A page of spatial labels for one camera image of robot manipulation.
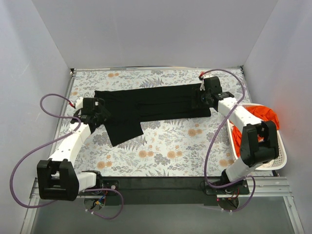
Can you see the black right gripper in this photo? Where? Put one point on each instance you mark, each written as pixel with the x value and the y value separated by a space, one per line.
pixel 203 100

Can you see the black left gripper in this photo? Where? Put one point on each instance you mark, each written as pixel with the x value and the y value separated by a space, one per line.
pixel 99 117

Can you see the black t shirt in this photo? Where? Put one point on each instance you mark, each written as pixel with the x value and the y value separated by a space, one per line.
pixel 129 108

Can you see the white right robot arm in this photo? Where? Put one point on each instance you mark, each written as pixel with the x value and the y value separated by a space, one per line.
pixel 259 140

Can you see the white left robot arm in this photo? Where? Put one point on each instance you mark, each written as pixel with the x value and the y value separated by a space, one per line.
pixel 57 179

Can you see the floral patterned table mat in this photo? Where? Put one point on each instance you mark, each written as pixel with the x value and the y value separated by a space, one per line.
pixel 180 147

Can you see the orange t shirt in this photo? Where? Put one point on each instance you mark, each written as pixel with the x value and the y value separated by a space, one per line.
pixel 262 114

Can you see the white laundry basket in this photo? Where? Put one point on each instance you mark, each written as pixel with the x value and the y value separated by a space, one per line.
pixel 275 164

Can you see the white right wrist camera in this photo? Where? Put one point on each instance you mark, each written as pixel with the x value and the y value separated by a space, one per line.
pixel 202 86

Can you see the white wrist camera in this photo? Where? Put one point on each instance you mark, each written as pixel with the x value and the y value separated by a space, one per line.
pixel 202 86
pixel 78 104

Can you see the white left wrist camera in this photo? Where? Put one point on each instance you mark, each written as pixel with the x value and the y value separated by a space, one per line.
pixel 78 104

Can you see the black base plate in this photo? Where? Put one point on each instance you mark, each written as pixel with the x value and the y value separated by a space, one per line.
pixel 161 191

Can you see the aluminium frame rail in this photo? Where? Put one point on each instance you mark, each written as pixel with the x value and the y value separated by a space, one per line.
pixel 272 186

